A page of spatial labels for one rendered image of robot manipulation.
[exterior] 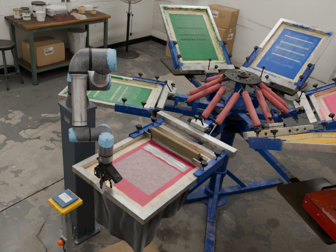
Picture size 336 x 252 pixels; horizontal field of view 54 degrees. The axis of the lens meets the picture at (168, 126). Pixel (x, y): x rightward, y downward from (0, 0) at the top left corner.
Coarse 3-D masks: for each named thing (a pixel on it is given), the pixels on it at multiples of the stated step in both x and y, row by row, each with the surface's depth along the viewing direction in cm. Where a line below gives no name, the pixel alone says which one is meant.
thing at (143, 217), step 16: (160, 128) 246; (128, 144) 226; (192, 144) 231; (96, 160) 206; (80, 176) 194; (192, 176) 201; (112, 192) 181; (176, 192) 187; (128, 208) 173; (160, 208) 177
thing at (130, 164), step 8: (144, 144) 230; (152, 144) 231; (128, 152) 220; (136, 152) 221; (144, 152) 222; (168, 152) 225; (120, 160) 211; (128, 160) 212; (136, 160) 213; (144, 160) 214; (152, 160) 215; (120, 168) 205; (128, 168) 205; (136, 168) 206; (144, 168) 207; (128, 176) 199; (120, 184) 192
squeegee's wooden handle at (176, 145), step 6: (150, 132) 231; (156, 132) 227; (162, 132) 226; (156, 138) 229; (162, 138) 225; (168, 138) 221; (168, 144) 223; (174, 144) 220; (180, 144) 216; (180, 150) 218; (186, 150) 214; (192, 150) 212; (186, 156) 216; (192, 156) 213; (198, 156) 211
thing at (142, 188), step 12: (180, 156) 223; (156, 168) 209; (168, 168) 210; (192, 168) 213; (132, 180) 196; (144, 180) 198; (156, 180) 199; (168, 180) 200; (132, 192) 188; (144, 192) 189; (156, 192) 190; (144, 204) 181
